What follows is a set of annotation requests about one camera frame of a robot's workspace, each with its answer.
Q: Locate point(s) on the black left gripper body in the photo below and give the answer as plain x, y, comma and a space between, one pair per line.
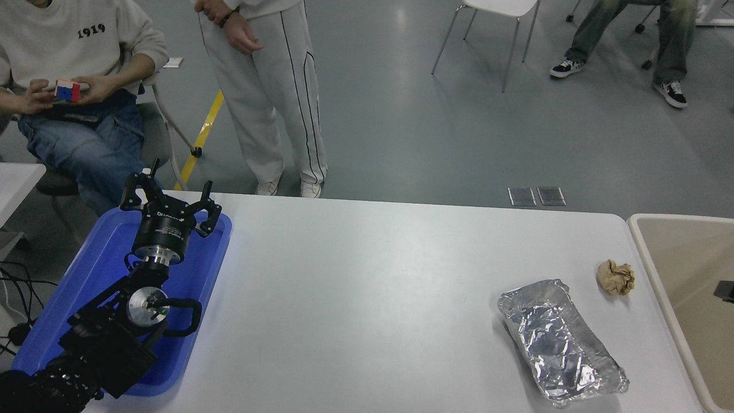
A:
163, 232

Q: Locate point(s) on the colourful puzzle cube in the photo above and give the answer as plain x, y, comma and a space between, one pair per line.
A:
67, 90

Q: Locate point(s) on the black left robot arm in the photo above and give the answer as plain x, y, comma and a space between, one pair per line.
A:
103, 353

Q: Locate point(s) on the seated person's left hand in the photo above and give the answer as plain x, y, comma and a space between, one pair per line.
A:
102, 87

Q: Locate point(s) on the seated person's right hand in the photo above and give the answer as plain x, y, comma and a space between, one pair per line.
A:
39, 96

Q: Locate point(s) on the standing person's right hand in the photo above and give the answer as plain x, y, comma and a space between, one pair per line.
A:
242, 35

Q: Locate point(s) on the standing person's left hand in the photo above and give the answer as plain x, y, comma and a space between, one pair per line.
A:
212, 8

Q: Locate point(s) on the large pale bin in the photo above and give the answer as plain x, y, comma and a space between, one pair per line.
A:
688, 258

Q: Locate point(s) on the blue plastic tray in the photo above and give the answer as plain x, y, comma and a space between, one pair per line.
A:
92, 269

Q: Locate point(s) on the flat black device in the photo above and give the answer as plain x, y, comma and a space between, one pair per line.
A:
74, 117

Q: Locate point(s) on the crumpled tan paper ball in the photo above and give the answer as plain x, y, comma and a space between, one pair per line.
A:
615, 277

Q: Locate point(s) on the white side table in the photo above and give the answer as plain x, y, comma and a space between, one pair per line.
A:
17, 183

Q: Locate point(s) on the standing person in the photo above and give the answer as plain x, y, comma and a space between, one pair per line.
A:
264, 86

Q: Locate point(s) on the seated person with cube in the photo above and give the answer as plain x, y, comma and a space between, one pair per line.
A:
57, 46

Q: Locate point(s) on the black power plug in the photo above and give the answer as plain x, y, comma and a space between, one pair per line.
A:
19, 334

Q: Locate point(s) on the crumpled foil tray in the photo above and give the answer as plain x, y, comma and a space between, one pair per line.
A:
550, 338

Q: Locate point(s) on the metal floor plate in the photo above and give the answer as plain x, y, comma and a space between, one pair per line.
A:
551, 197
522, 197

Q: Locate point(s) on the office chair with casters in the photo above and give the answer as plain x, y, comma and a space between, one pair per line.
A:
639, 26

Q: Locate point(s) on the white chair with metal legs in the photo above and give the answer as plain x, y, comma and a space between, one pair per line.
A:
504, 4

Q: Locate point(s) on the grey chair with white frame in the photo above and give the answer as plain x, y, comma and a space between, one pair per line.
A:
155, 132

